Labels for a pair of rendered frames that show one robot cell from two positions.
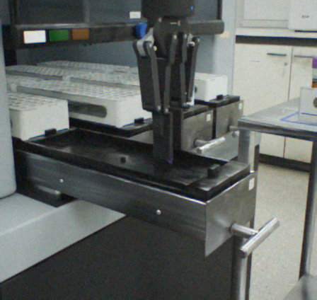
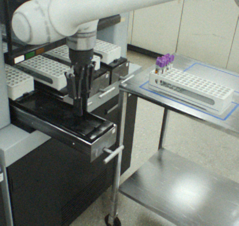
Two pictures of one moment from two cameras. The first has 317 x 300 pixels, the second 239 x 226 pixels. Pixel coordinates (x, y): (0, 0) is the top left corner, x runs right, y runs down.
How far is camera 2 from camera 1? 0.59 m
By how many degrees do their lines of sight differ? 15
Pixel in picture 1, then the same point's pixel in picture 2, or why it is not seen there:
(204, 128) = (104, 81)
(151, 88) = (72, 91)
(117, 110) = (58, 82)
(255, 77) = not seen: hidden behind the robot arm
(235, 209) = (105, 142)
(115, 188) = (56, 131)
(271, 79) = (170, 3)
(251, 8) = not seen: outside the picture
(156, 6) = (74, 58)
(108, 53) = not seen: hidden behind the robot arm
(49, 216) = (27, 137)
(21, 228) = (16, 145)
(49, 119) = (24, 88)
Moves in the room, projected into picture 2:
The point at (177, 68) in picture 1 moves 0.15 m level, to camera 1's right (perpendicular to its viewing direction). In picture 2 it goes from (85, 78) to (132, 80)
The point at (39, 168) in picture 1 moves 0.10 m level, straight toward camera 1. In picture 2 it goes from (22, 115) to (25, 132)
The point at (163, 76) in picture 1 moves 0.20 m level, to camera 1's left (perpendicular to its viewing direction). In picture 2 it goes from (78, 84) to (12, 81)
